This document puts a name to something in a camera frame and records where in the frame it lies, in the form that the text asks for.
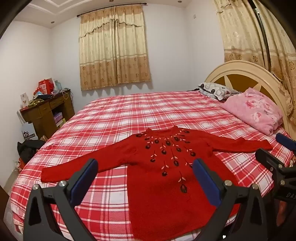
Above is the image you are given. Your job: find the black bag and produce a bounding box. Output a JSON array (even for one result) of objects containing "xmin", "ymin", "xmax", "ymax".
[{"xmin": 17, "ymin": 138, "xmax": 46, "ymax": 163}]

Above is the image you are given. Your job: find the red knitted sweater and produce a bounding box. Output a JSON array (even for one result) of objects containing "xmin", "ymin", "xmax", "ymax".
[{"xmin": 40, "ymin": 126, "xmax": 273, "ymax": 241}]

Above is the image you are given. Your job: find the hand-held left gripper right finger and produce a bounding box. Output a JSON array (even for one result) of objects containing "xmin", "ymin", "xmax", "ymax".
[{"xmin": 193, "ymin": 158, "xmax": 270, "ymax": 241}]

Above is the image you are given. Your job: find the beige floral long curtain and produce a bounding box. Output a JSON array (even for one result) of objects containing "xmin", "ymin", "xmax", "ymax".
[{"xmin": 214, "ymin": 0, "xmax": 296, "ymax": 118}]

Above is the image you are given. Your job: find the pink floral pillow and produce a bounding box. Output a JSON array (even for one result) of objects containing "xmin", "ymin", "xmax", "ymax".
[{"xmin": 222, "ymin": 88, "xmax": 284, "ymax": 137}]

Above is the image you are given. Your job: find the cream wooden headboard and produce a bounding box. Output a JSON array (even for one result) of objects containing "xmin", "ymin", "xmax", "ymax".
[{"xmin": 205, "ymin": 60, "xmax": 292, "ymax": 135}]

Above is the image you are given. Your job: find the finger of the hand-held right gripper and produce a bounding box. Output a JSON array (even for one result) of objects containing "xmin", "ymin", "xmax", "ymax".
[
  {"xmin": 275, "ymin": 133, "xmax": 296, "ymax": 151},
  {"xmin": 255, "ymin": 148, "xmax": 288, "ymax": 175}
]

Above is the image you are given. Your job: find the white grey patterned pillow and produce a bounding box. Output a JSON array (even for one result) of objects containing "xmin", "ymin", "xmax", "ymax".
[{"xmin": 198, "ymin": 82, "xmax": 243, "ymax": 101}]

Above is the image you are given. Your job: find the brown wooden desk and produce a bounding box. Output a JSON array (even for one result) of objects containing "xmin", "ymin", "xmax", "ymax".
[{"xmin": 20, "ymin": 89, "xmax": 75, "ymax": 139}]

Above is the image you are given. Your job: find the beige window curtain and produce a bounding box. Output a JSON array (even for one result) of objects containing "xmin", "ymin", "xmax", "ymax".
[{"xmin": 79, "ymin": 3, "xmax": 153, "ymax": 91}]

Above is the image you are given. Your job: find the stack of books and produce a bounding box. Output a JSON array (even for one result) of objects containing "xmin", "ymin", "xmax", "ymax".
[{"xmin": 54, "ymin": 112, "xmax": 66, "ymax": 127}]

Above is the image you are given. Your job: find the red plaid bedsheet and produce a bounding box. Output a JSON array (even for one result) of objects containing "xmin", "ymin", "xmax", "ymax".
[{"xmin": 10, "ymin": 89, "xmax": 292, "ymax": 241}]

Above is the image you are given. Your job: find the red gift box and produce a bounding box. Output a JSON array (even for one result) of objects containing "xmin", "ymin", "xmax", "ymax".
[{"xmin": 38, "ymin": 79, "xmax": 54, "ymax": 94}]

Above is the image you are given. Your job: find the dark curtain rod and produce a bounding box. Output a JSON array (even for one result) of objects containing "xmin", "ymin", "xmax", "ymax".
[{"xmin": 77, "ymin": 2, "xmax": 155, "ymax": 17}]

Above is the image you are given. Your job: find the white paper bag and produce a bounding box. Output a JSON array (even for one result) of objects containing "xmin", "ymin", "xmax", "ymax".
[{"xmin": 17, "ymin": 110, "xmax": 38, "ymax": 142}]

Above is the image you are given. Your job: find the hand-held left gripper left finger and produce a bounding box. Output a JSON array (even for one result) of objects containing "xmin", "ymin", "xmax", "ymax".
[{"xmin": 23, "ymin": 158, "xmax": 99, "ymax": 241}]

